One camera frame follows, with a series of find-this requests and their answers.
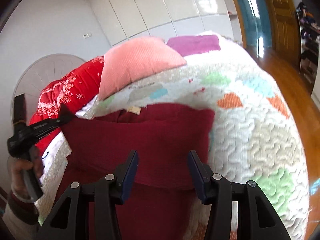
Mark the white bed sheet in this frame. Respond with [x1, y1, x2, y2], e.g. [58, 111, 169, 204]
[40, 95, 98, 183]

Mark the purple folded cloth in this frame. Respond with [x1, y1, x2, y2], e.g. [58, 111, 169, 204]
[167, 35, 221, 57]

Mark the white shelf unit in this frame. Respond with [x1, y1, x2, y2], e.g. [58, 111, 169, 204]
[299, 23, 319, 95]

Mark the white glossy wardrobe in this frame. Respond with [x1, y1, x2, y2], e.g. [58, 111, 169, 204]
[89, 0, 234, 46]

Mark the red floral comforter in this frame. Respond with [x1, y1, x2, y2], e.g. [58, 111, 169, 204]
[29, 55, 106, 156]

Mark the person's left hand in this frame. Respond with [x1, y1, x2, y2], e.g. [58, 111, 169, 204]
[10, 146, 44, 203]

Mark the white wall socket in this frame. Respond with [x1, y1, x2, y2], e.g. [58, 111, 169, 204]
[83, 33, 92, 38]

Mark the teal glass door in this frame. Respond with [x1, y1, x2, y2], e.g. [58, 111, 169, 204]
[238, 0, 272, 48]

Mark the pink ribbed pillow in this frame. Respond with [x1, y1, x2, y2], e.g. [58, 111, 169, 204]
[98, 36, 187, 101]

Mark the patchwork quilted bedspread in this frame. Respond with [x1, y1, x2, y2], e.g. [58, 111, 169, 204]
[35, 31, 311, 240]

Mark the round beige headboard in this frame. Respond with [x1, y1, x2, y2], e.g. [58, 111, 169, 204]
[12, 54, 85, 121]

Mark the wooden door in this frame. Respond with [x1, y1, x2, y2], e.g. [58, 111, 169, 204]
[265, 0, 301, 68]

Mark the dark red knit sweater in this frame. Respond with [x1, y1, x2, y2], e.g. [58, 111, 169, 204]
[57, 103, 215, 239]

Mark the pile of clothes on shelf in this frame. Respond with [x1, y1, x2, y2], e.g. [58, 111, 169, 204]
[296, 2, 319, 36]

